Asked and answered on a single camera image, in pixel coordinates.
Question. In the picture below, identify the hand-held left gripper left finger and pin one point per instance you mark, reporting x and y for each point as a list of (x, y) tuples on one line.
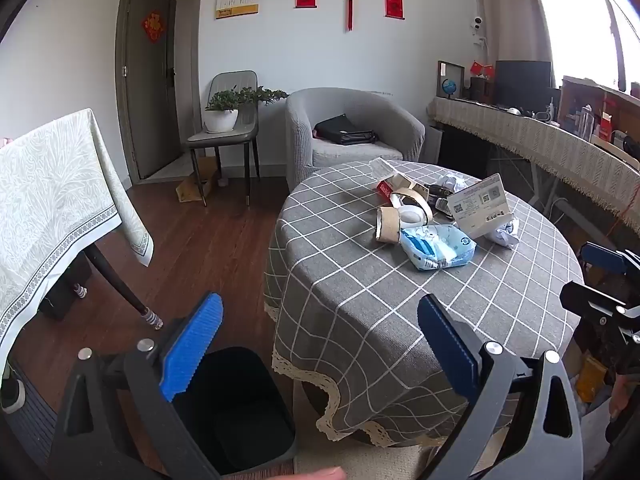
[(192, 345)]

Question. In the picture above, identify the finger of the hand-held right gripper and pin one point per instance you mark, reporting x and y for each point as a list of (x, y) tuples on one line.
[(585, 300), (602, 257)]

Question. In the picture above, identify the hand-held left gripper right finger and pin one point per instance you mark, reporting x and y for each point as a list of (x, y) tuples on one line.
[(447, 345)]

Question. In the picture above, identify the dark teal trash bin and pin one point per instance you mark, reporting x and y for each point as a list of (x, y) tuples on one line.
[(240, 410)]

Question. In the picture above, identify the white plastic lid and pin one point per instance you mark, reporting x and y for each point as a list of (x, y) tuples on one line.
[(410, 215)]

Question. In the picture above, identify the person's right hand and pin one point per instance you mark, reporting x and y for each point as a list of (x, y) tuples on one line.
[(625, 395)]

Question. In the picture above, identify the person's left hand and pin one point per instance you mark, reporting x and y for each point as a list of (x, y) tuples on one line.
[(325, 475)]

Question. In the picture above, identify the yellow packet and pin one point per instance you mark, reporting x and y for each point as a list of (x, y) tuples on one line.
[(590, 380)]

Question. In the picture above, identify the blue white tissue packet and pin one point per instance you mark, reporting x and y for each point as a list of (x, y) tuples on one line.
[(440, 247)]

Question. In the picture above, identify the crumpled white paper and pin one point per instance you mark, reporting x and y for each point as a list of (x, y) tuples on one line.
[(452, 181), (504, 232)]

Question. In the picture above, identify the side desk with fringed cloth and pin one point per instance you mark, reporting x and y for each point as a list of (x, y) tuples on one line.
[(540, 145)]

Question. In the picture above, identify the white printed card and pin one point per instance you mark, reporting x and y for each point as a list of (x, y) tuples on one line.
[(480, 207)]

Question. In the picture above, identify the brown cardboard tape core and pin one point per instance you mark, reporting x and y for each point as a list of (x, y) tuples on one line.
[(387, 225)]

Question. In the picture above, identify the dark storage box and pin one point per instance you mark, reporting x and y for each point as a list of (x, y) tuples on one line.
[(65, 290)]

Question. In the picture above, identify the black packaging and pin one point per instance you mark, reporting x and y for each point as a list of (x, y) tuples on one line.
[(439, 200)]

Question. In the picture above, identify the flat cardboard box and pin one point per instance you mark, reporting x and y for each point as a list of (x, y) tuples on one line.
[(192, 185)]

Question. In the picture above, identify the large open cardboard box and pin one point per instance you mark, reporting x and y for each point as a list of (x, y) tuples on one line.
[(575, 95)]

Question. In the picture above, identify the beige cardboard piece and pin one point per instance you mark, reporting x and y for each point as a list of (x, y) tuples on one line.
[(407, 182)]

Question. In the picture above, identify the small red box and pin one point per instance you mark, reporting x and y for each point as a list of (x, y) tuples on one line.
[(386, 189)]

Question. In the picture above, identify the dark striped floor mat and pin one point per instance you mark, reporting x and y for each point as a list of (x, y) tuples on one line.
[(35, 430)]

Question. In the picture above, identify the white slipper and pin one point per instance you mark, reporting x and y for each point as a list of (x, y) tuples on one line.
[(11, 396)]

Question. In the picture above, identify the clear plastic wrapper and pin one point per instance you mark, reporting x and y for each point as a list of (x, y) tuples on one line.
[(382, 167)]

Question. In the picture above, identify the black monitor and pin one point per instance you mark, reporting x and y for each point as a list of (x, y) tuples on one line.
[(522, 82)]

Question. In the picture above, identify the dark wooden box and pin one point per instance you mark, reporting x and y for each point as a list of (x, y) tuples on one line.
[(481, 89)]

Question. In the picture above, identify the small red flags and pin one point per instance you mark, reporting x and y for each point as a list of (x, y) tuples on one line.
[(482, 68)]

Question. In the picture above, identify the potted plant white pot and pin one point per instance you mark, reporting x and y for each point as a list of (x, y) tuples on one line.
[(221, 120)]

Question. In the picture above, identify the small blue globe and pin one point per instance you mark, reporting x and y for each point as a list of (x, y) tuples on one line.
[(449, 86)]

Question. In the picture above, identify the black bag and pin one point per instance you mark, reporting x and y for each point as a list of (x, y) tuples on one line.
[(345, 130)]

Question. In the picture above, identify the bright window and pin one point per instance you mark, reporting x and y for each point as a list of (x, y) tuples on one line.
[(575, 15)]

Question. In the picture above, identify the grey armchair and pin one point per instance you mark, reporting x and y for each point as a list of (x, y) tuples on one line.
[(300, 125)]

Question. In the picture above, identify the grey door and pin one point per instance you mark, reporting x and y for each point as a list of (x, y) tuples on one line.
[(150, 100)]

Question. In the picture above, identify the grey dining chair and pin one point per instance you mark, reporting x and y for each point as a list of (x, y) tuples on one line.
[(240, 85)]

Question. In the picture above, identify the red diamond door decoration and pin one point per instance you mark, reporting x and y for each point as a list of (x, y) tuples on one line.
[(153, 25)]

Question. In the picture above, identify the white desk frame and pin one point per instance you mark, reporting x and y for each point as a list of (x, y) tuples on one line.
[(542, 190)]

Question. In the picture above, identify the picture frame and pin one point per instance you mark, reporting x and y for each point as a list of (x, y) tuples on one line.
[(440, 72)]

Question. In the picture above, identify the white security camera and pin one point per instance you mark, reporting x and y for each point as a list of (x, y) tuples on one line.
[(477, 24)]

